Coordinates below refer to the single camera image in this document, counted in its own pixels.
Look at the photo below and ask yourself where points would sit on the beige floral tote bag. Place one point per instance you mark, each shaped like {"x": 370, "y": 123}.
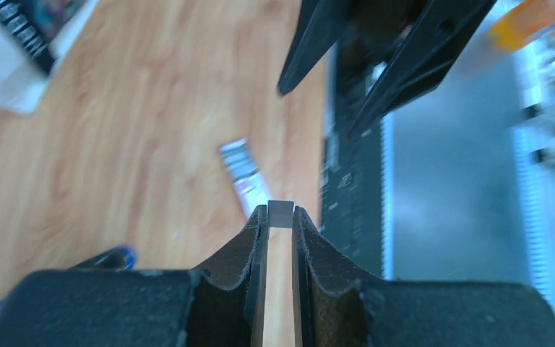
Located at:
{"x": 35, "y": 37}

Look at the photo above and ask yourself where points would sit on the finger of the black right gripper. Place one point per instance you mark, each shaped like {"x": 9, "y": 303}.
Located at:
{"x": 320, "y": 24}
{"x": 423, "y": 59}

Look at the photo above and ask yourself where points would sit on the grey staple strip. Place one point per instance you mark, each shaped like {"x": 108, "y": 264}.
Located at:
{"x": 280, "y": 213}

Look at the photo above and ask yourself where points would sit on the aluminium frame rail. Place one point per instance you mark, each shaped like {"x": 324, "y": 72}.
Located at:
{"x": 468, "y": 196}

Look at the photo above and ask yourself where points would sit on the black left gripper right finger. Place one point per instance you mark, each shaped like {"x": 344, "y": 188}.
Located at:
{"x": 328, "y": 310}

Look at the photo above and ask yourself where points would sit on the red white staple box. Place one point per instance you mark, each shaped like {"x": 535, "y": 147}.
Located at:
{"x": 248, "y": 182}

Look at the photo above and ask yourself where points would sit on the blue stapler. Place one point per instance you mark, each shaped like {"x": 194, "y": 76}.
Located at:
{"x": 122, "y": 257}

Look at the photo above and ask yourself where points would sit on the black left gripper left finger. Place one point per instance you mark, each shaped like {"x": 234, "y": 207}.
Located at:
{"x": 229, "y": 301}

